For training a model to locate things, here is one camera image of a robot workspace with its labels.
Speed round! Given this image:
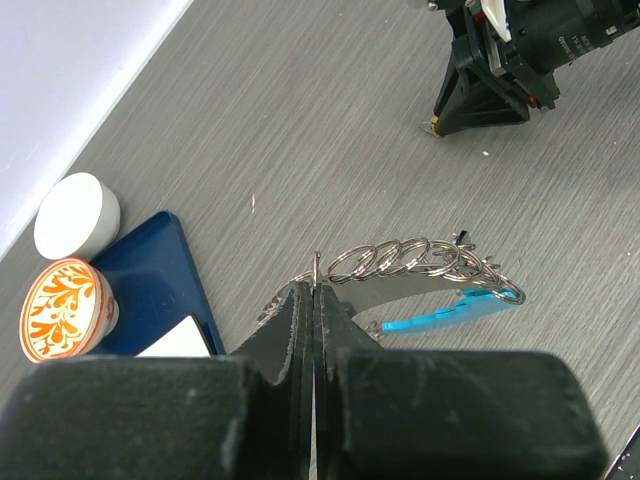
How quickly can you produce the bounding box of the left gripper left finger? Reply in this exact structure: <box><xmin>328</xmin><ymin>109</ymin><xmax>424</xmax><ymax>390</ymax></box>
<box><xmin>1</xmin><ymin>283</ymin><xmax>314</xmax><ymax>479</ymax></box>

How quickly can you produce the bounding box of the blue tray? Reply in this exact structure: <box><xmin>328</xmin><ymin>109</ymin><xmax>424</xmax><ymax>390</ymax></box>
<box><xmin>90</xmin><ymin>211</ymin><xmax>225</xmax><ymax>357</ymax></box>

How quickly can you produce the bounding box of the white bowl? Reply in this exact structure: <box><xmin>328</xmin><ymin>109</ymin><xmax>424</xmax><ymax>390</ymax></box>
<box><xmin>34</xmin><ymin>172</ymin><xmax>121</xmax><ymax>260</ymax></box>

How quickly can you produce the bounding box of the yellow tagged key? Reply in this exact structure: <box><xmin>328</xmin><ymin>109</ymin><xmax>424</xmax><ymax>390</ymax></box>
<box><xmin>421</xmin><ymin>116</ymin><xmax>444</xmax><ymax>139</ymax></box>

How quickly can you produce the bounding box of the large keyring with blue handle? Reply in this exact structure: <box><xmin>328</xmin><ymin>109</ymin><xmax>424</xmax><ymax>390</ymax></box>
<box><xmin>257</xmin><ymin>229</ymin><xmax>527</xmax><ymax>346</ymax></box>

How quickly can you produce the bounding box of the black key fob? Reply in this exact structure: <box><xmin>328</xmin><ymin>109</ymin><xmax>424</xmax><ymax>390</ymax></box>
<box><xmin>454</xmin><ymin>230</ymin><xmax>476</xmax><ymax>251</ymax></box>

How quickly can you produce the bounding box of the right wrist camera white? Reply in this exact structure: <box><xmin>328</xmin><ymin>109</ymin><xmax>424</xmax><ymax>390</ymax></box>
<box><xmin>473</xmin><ymin>0</ymin><xmax>512</xmax><ymax>44</ymax></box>

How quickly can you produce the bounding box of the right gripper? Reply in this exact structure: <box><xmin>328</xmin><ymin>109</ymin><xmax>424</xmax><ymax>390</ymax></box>
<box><xmin>430</xmin><ymin>0</ymin><xmax>561</xmax><ymax>137</ymax></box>

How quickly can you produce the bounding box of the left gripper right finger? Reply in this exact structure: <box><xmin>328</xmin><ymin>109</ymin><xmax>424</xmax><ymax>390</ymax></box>
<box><xmin>314</xmin><ymin>285</ymin><xmax>609</xmax><ymax>479</ymax></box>

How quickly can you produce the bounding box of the orange patterned bowl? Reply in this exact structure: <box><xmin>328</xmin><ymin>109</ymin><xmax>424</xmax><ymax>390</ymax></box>
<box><xmin>19</xmin><ymin>257</ymin><xmax>119</xmax><ymax>363</ymax></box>

